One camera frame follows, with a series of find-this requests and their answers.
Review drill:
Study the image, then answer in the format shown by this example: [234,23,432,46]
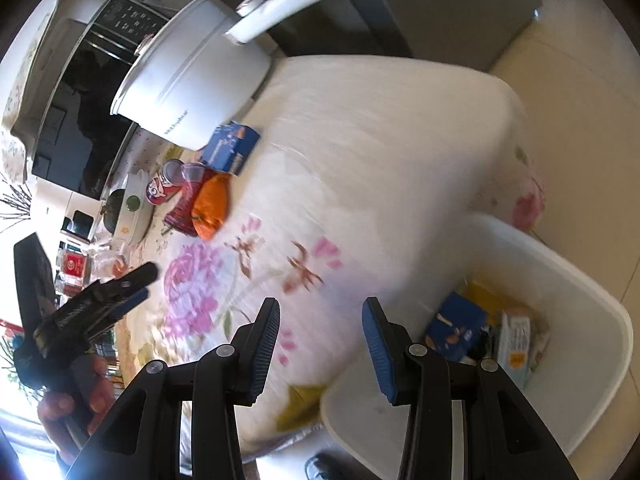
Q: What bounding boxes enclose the red tin box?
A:
[57,252,93,291]

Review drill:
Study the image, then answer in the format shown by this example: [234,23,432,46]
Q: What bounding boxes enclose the red snack packet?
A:
[162,180,206,237]

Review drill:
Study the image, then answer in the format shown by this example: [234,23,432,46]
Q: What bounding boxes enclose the red can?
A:
[145,159,198,207]

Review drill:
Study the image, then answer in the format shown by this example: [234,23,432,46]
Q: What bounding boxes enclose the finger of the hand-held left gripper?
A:
[100,287,151,325]
[92,261,160,301]

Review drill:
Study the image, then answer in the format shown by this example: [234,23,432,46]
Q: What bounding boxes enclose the white electric cooking pot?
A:
[110,0,379,151]

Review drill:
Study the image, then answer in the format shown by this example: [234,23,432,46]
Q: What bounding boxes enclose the black silver microwave oven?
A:
[0,0,176,201]

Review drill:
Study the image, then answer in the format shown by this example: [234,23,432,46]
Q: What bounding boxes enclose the white bowl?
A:
[102,170,153,246]

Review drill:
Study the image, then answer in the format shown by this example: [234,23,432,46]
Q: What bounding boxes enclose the blue box with orange stripe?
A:
[197,122,262,176]

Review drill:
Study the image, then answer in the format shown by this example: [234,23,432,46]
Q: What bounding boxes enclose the stainless steel refrigerator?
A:
[320,0,543,73]

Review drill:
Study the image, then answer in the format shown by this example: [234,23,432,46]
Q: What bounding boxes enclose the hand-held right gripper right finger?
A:
[361,296,581,480]

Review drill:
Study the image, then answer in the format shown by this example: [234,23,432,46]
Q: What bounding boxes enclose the floral tablecloth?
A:
[100,55,548,461]

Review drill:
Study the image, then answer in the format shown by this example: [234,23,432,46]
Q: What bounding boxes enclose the clear glass jar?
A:
[92,252,126,281]

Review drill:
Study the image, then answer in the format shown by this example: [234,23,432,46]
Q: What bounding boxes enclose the orange packet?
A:
[192,175,232,241]

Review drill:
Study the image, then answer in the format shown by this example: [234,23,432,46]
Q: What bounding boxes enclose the white plastic bin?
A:
[320,212,635,480]

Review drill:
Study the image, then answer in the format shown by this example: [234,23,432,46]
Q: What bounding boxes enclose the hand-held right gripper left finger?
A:
[70,297,282,480]

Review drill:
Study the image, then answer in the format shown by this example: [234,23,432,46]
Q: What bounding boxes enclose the yellow packet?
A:
[465,280,521,321]

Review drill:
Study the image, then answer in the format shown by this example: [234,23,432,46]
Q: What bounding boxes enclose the dry branches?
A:
[0,175,36,231]

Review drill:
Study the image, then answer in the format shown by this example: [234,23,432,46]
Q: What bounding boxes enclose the blue white milk carton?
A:
[492,310,538,391]

